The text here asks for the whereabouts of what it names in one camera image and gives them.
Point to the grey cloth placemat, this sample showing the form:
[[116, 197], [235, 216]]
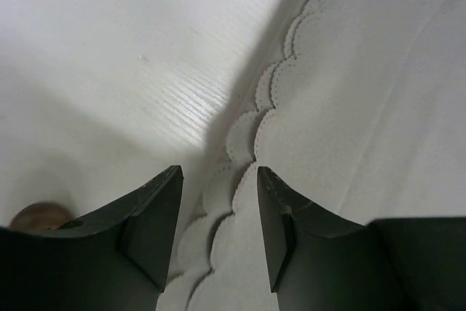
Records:
[[364, 115]]

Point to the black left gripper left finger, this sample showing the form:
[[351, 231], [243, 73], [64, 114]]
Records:
[[114, 258]]

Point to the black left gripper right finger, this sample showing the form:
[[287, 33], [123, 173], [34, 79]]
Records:
[[317, 260]]

